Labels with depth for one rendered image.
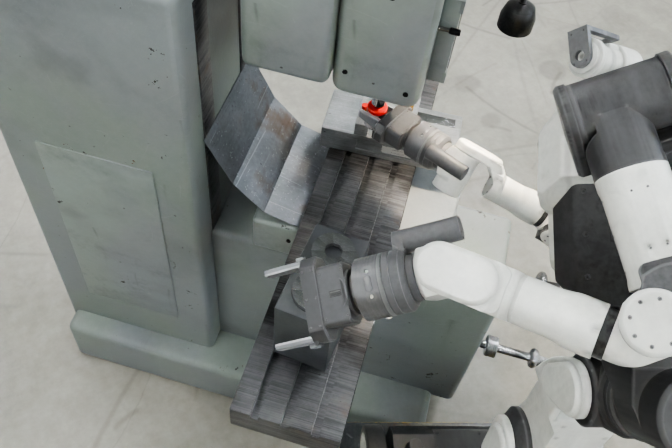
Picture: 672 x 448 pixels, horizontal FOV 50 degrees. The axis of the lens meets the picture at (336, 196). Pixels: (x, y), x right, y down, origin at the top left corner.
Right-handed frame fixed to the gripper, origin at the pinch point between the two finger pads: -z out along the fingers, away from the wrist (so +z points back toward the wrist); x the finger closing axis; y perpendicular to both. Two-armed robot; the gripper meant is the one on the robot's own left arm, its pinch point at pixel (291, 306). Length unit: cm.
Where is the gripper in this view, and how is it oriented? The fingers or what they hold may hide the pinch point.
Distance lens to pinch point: 104.3
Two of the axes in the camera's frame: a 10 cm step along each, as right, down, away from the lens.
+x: -1.7, -9.5, 2.8
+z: 9.2, -2.5, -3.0
